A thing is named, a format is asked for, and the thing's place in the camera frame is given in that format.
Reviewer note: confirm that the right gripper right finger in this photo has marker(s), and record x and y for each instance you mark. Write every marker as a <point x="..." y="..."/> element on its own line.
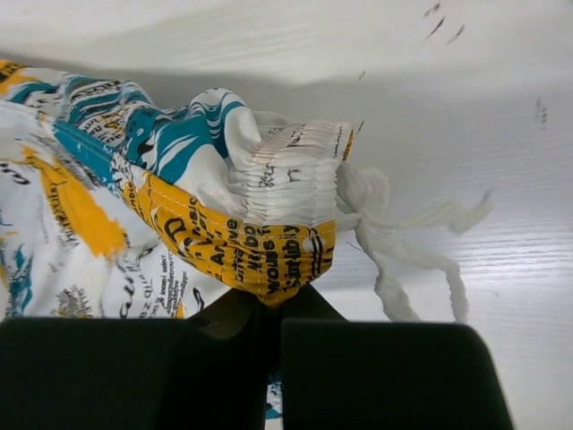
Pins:
<point x="338" y="374"/>

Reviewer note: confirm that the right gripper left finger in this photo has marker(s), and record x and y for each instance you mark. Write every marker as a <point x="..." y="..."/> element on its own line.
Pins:
<point x="204" y="372"/>

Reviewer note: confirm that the colourful printed shorts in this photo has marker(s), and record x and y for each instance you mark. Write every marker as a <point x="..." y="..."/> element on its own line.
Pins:
<point x="113" y="207"/>

